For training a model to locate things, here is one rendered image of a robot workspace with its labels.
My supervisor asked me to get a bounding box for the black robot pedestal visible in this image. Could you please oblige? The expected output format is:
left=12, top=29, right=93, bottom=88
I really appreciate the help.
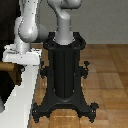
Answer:
left=32, top=31, right=100, bottom=122

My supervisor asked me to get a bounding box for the brown door handle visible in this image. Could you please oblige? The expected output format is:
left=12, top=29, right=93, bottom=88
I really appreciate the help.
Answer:
left=0, top=62, right=17, bottom=72

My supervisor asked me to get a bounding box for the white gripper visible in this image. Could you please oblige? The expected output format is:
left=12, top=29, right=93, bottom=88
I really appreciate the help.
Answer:
left=2, top=45, right=42, bottom=67

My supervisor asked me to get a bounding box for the white door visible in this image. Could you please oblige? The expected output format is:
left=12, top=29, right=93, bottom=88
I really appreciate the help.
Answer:
left=0, top=63, right=41, bottom=128

